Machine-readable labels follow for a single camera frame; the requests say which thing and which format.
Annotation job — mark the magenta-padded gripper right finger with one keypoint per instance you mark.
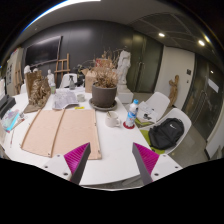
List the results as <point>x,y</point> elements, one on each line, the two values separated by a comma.
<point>146,156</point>

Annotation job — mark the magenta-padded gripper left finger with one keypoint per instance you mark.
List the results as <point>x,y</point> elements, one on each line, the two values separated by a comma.
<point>76,156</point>

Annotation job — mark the blue-capped white drink bottle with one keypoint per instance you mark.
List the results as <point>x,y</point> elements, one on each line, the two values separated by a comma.
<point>132,115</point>

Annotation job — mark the green seat cushion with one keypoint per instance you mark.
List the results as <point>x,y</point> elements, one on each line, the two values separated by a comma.
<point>145,136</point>

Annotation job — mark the pale wooden panel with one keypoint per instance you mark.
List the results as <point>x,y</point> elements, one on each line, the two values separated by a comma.
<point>76,130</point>

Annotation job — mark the black backpack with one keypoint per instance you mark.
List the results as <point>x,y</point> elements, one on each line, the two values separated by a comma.
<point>166,133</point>

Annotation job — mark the stack of papers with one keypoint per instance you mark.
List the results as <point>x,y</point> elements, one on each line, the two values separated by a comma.
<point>147,111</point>

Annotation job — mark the small yellow tag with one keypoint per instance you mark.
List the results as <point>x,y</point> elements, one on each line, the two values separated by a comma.
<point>79,107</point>

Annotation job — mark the white ceramic mug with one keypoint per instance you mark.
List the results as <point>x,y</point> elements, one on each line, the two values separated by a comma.
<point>112,120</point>

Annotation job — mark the white plastic chair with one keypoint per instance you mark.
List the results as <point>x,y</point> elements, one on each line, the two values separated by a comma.
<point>160,100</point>
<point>65,81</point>
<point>181,115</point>

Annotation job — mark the crumpled clear plastic bag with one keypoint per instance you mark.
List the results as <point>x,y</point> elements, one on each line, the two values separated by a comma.
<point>65,99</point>

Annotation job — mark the small white cup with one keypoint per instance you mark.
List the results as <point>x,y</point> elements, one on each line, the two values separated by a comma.
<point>81,97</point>

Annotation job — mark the dried plant in grey pot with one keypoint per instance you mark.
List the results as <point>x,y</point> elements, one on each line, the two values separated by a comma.
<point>104,96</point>

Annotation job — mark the wooden figure sculpture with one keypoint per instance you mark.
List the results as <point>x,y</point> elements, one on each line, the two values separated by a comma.
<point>173,90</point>

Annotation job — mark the brown carved sculpture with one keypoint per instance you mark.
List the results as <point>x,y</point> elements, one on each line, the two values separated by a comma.
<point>39,93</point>

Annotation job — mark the teal book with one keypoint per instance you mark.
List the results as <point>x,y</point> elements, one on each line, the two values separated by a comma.
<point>10,120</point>

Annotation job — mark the cardboard box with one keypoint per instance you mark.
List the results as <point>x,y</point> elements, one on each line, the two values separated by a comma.
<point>89,80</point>

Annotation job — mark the black flat box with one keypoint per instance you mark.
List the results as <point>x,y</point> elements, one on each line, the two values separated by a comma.
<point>6,105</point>

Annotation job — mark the wooden easel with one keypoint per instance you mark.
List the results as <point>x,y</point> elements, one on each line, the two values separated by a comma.
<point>62,68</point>

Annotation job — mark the white plaster statue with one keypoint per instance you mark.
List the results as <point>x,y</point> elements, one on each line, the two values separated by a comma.
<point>124,66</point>

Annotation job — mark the white paper sign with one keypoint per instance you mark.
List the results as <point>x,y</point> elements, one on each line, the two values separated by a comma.
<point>213,85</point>

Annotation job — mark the white display board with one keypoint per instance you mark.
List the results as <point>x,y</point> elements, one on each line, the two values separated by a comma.
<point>16,60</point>

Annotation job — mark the round ceiling spotlight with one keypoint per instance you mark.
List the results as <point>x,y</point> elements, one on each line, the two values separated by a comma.
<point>161,34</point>
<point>201,43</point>

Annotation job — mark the white statue pedestal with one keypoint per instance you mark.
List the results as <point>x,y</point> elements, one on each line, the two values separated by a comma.
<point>126,96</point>

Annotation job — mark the black wall screen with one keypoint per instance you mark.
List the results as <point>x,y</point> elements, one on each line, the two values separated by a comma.
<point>43,51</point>

